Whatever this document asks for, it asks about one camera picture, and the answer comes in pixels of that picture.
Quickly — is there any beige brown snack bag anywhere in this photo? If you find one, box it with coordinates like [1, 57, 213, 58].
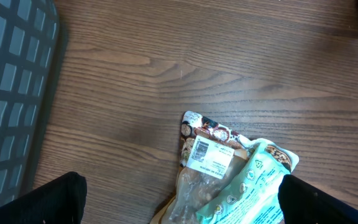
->
[150, 111, 251, 223]

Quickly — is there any teal snack packet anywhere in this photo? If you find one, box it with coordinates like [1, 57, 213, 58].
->
[196, 138, 299, 224]

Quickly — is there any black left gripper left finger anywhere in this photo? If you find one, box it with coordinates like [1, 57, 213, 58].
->
[0, 172, 87, 224]

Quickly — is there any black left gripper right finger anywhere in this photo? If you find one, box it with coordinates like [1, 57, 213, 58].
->
[278, 174, 358, 224]

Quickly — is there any grey plastic mesh basket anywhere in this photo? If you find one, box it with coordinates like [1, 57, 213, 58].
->
[0, 0, 60, 207]

